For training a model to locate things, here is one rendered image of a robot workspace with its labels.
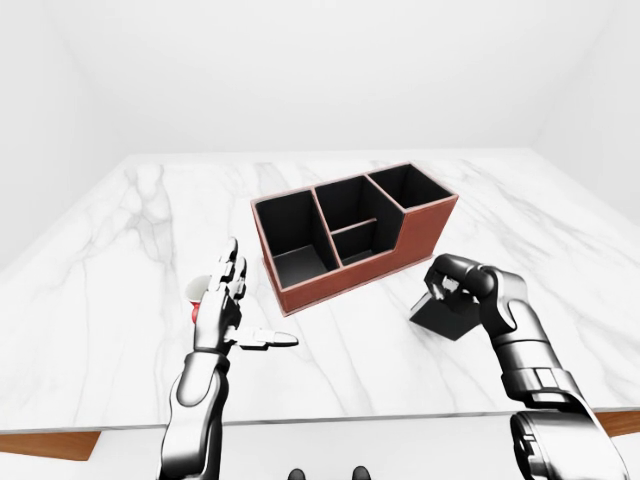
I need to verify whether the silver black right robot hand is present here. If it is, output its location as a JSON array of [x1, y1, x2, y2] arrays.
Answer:
[[423, 253, 500, 307]]

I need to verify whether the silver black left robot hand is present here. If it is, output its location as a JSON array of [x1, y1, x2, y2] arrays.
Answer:
[[192, 236, 300, 355]]

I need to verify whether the black book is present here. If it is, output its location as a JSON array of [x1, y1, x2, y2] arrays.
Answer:
[[409, 291, 482, 343]]

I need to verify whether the red-brown desk caddy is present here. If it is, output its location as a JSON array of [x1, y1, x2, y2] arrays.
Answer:
[[249, 160, 460, 319]]

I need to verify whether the white and red mug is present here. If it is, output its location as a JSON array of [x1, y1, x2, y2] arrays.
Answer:
[[185, 274, 212, 322]]

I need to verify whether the brown wooden table support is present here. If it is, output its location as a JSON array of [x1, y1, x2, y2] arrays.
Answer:
[[596, 410, 640, 439], [0, 430, 100, 462]]

